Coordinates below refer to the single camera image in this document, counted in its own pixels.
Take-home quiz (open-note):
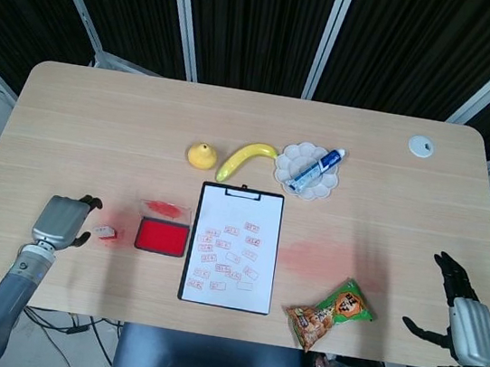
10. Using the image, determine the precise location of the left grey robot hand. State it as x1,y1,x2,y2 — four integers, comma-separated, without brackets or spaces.
29,187,105,258

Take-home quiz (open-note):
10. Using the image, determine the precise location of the yellow pear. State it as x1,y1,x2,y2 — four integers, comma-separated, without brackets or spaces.
184,140,221,174

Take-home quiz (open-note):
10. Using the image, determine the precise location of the white flower-shaped palette dish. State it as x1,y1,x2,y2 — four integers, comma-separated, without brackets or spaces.
269,137,346,204

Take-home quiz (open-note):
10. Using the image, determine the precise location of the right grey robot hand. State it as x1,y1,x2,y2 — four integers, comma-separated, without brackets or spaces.
397,247,490,367

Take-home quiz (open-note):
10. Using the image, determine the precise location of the green orange snack bag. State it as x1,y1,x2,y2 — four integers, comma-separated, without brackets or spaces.
279,269,382,362

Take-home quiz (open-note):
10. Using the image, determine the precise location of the yellow banana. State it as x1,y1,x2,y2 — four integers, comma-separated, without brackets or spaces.
214,137,281,192

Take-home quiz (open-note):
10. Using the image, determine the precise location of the white round cable grommet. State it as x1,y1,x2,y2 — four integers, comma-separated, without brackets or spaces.
406,133,437,160

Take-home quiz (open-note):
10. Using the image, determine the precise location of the red ink pad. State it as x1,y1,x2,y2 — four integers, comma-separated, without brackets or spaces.
132,197,194,259

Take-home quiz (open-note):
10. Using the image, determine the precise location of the small red stamp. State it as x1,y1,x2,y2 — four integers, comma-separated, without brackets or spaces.
90,223,118,244

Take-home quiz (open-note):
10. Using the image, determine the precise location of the blue white toothpaste tube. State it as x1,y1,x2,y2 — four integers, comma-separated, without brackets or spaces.
287,141,348,198

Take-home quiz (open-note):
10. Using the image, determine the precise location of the black clipboard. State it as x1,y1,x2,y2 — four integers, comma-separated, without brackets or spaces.
176,177,288,316

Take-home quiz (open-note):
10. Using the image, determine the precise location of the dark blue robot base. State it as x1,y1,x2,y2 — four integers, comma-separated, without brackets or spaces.
109,321,309,367

